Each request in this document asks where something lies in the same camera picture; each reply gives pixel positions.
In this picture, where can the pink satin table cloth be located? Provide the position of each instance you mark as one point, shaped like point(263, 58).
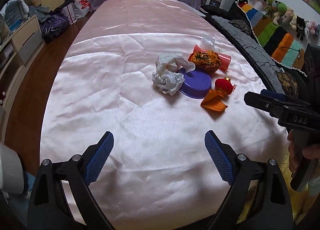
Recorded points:
point(159, 174)

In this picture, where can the white paper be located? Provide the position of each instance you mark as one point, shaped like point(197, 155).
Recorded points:
point(166, 78)

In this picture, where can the red white shopping bag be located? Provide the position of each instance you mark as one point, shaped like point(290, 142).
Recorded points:
point(81, 8)

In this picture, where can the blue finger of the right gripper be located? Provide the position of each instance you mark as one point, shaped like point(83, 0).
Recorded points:
point(273, 95)

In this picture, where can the clear plastic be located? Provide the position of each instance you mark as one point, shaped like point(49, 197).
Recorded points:
point(207, 43)

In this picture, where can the white round trash can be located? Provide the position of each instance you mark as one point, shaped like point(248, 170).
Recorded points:
point(12, 179)

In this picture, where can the striped crochet blanket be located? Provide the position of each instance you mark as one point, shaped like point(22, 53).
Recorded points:
point(280, 45)

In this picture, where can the red orange wrapper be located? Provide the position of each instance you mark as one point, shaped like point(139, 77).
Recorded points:
point(208, 61)

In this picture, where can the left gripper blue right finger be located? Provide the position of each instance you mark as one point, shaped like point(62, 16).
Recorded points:
point(218, 152)

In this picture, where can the person's right hand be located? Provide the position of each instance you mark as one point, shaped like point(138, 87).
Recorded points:
point(295, 154)

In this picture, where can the yellow fluffy rug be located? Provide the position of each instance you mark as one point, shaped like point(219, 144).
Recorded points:
point(300, 202)

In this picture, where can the orange paper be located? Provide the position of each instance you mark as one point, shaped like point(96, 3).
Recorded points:
point(213, 100)

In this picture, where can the black sofa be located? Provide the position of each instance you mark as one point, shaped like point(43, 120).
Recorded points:
point(298, 84)

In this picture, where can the purple plastic lid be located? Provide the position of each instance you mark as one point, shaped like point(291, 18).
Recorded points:
point(196, 84)

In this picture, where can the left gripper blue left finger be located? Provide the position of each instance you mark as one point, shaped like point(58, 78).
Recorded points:
point(95, 157)

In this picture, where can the wooden tv cabinet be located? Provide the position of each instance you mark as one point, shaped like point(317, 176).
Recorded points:
point(19, 51)

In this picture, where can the red round ornament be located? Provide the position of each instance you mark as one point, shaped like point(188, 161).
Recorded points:
point(225, 85)

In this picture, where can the purple bag on floor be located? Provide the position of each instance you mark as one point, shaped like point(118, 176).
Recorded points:
point(53, 27)

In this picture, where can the red plastic cup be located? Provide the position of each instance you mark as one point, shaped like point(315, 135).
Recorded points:
point(226, 60)

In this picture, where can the grey sofa throw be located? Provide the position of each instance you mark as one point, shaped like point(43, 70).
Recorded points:
point(258, 59)

